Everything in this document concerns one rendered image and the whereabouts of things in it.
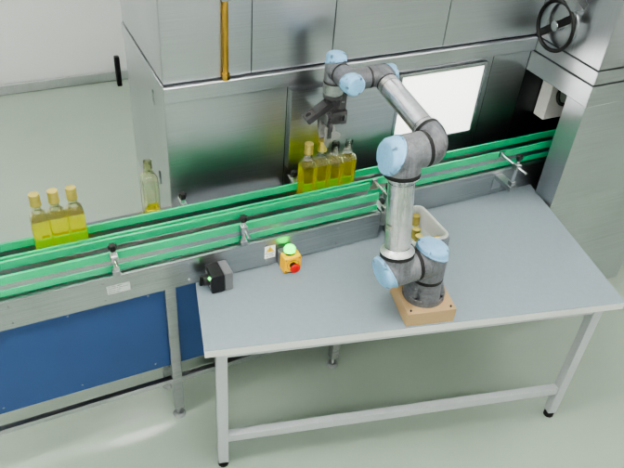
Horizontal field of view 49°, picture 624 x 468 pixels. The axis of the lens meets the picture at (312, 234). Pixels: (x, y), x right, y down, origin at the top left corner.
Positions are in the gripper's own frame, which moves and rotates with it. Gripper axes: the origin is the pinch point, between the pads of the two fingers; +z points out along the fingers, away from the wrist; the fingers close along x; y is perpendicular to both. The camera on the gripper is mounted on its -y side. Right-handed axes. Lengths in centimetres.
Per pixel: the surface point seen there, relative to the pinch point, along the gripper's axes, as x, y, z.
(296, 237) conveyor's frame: -15.8, -16.0, 29.6
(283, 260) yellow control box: -22.0, -23.8, 33.9
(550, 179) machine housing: -17, 107, 29
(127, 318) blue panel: -14, -81, 51
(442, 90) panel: 12, 61, -6
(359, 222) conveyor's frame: -15.6, 11.3, 29.7
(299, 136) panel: 11.8, -4.2, 3.2
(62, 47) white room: 309, -57, 86
